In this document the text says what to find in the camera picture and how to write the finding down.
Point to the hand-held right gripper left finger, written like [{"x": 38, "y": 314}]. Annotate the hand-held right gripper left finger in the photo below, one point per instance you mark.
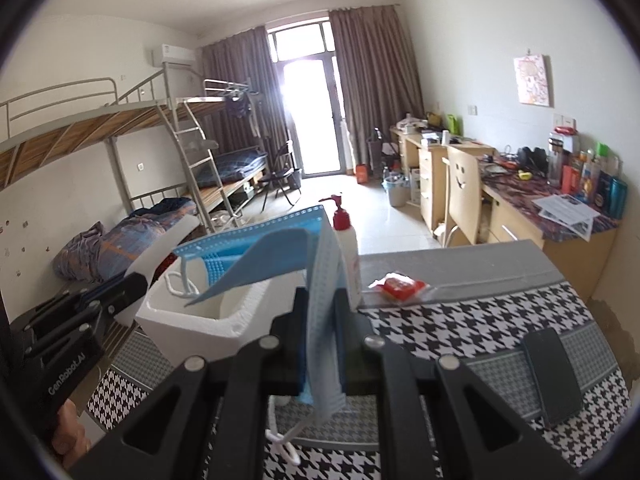
[{"x": 301, "y": 365}]

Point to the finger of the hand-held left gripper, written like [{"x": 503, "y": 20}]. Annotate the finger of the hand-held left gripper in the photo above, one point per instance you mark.
[
  {"x": 60, "y": 306},
  {"x": 120, "y": 295}
]

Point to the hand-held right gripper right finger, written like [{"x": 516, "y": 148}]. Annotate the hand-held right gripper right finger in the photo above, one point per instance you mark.
[{"x": 352, "y": 345}]

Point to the blue face mask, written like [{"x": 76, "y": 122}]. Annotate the blue face mask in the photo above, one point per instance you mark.
[
  {"x": 325, "y": 310},
  {"x": 240, "y": 246}
]

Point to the white foam box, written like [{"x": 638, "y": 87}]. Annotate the white foam box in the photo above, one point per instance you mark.
[{"x": 210, "y": 332}]

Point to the person's left hand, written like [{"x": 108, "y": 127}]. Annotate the person's left hand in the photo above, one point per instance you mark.
[{"x": 67, "y": 430}]

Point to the blue plaid quilt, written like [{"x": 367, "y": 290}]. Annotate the blue plaid quilt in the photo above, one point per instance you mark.
[{"x": 125, "y": 240}]

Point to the red snack packet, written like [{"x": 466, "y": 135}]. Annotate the red snack packet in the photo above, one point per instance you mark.
[{"x": 397, "y": 286}]

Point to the white pump bottle red top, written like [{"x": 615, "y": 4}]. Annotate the white pump bottle red top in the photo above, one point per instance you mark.
[{"x": 347, "y": 245}]

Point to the houndstooth table cover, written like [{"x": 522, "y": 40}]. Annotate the houndstooth table cover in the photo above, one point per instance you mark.
[{"x": 450, "y": 320}]

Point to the white bucket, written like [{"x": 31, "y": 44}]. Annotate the white bucket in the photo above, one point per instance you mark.
[{"x": 397, "y": 194}]

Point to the long metal bunk bed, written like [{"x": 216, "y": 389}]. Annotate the long metal bunk bed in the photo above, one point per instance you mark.
[{"x": 75, "y": 130}]

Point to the orange paper bag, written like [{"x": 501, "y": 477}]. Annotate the orange paper bag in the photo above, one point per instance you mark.
[{"x": 363, "y": 174}]

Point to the folded dark blue quilt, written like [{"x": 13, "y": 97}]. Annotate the folded dark blue quilt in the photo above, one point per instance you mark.
[{"x": 235, "y": 165}]

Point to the black bin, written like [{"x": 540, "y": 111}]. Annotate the black bin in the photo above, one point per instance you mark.
[{"x": 296, "y": 177}]

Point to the black folding chair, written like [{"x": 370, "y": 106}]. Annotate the black folding chair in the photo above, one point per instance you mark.
[{"x": 280, "y": 170}]

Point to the wooden chair with smiley face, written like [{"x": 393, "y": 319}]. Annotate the wooden chair with smiley face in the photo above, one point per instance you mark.
[{"x": 462, "y": 185}]

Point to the black luggage bags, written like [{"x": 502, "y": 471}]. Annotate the black luggage bags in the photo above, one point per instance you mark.
[{"x": 382, "y": 152}]

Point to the wooden desk with patterned cloth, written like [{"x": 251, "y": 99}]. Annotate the wooden desk with patterned cloth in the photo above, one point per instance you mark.
[{"x": 515, "y": 232}]

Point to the black phone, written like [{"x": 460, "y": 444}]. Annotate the black phone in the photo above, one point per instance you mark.
[{"x": 552, "y": 375}]

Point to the short metal bunk bed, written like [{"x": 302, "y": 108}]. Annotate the short metal bunk bed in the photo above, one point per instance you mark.
[{"x": 235, "y": 110}]

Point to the patterned dark red desk cloth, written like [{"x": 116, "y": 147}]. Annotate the patterned dark red desk cloth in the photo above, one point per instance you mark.
[{"x": 515, "y": 197}]

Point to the dark hanging clothes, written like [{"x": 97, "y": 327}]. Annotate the dark hanging clothes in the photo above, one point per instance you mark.
[{"x": 242, "y": 110}]

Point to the white cup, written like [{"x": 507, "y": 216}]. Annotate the white cup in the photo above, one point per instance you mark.
[{"x": 445, "y": 138}]

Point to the glass balcony door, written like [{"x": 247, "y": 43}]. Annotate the glass balcony door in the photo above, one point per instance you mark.
[{"x": 312, "y": 120}]

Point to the green bag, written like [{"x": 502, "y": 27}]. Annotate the green bag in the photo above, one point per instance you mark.
[{"x": 453, "y": 124}]

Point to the white air conditioner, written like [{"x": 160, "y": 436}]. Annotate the white air conditioner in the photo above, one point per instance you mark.
[{"x": 172, "y": 54}]

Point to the printed paper sheets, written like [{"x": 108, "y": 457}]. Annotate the printed paper sheets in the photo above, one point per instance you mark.
[{"x": 567, "y": 212}]

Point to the brown curtain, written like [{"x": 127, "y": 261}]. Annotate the brown curtain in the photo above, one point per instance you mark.
[
  {"x": 235, "y": 70},
  {"x": 375, "y": 75}
]

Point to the silver thermos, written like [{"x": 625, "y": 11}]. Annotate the silver thermos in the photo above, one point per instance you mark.
[{"x": 556, "y": 160}]

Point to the orange bottle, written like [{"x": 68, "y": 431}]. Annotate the orange bottle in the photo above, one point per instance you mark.
[{"x": 588, "y": 177}]

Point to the dark blue bottle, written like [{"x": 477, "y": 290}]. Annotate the dark blue bottle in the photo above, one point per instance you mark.
[{"x": 605, "y": 192}]

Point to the red box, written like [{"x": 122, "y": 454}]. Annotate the red box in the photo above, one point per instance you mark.
[{"x": 566, "y": 130}]

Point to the teal bottle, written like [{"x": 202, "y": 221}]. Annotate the teal bottle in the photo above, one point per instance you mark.
[{"x": 618, "y": 199}]

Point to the green capped bottle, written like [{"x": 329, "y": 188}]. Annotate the green capped bottle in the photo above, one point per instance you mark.
[{"x": 603, "y": 160}]

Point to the pink wall poster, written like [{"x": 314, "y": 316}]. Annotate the pink wall poster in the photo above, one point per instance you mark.
[{"x": 532, "y": 80}]

